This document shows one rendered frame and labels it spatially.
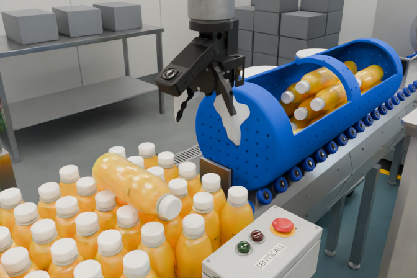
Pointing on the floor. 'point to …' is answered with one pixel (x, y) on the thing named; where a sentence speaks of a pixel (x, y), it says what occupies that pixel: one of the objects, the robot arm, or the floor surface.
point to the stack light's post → (6, 172)
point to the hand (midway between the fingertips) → (202, 135)
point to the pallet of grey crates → (287, 23)
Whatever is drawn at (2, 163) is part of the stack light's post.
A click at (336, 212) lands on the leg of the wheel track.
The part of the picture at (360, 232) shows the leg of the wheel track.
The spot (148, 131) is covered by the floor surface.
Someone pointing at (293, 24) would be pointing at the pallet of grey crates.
